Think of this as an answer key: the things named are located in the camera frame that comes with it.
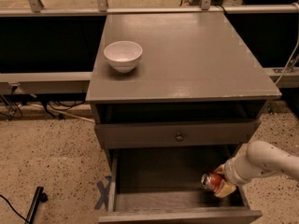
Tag round metal drawer knob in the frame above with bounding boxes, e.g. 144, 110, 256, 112
176, 133, 184, 142

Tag black bar on floor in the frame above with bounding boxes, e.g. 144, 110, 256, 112
24, 187, 49, 224

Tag tangled black cables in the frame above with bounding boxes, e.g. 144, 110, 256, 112
0, 84, 86, 121

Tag open grey middle drawer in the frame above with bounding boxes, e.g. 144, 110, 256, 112
99, 146, 262, 224

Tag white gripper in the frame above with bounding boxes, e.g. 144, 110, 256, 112
213, 155, 249, 198

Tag red coke can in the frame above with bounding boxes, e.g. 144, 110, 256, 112
201, 173, 222, 192

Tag black floor cable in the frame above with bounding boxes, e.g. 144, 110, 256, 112
0, 193, 32, 224

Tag closed grey top drawer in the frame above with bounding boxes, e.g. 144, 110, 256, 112
95, 119, 261, 149

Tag blue tape cross mark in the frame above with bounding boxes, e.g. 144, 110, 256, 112
94, 175, 112, 210

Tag white ceramic bowl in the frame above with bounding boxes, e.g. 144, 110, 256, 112
104, 41, 143, 73

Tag grey wooden drawer cabinet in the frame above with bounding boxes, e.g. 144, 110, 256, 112
85, 12, 282, 170

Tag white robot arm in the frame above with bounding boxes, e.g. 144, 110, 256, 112
215, 141, 299, 198

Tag white cable at right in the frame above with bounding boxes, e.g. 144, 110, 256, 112
274, 2, 299, 86

